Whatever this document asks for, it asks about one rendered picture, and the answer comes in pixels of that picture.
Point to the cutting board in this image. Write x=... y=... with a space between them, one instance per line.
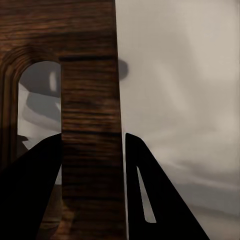
x=80 y=35

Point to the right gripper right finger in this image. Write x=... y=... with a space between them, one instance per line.
x=174 y=220

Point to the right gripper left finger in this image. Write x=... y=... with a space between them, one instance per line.
x=25 y=189

